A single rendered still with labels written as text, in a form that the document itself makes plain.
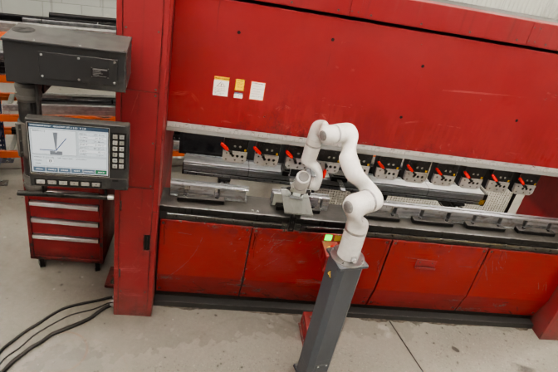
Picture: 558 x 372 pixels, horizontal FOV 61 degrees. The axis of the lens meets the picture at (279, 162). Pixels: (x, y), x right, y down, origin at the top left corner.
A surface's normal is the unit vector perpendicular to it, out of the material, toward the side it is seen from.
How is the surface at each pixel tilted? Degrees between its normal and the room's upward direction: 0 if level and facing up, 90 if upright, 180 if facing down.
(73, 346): 0
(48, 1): 90
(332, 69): 90
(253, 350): 0
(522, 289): 90
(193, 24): 90
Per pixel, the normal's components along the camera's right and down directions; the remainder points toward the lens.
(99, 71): 0.17, 0.50
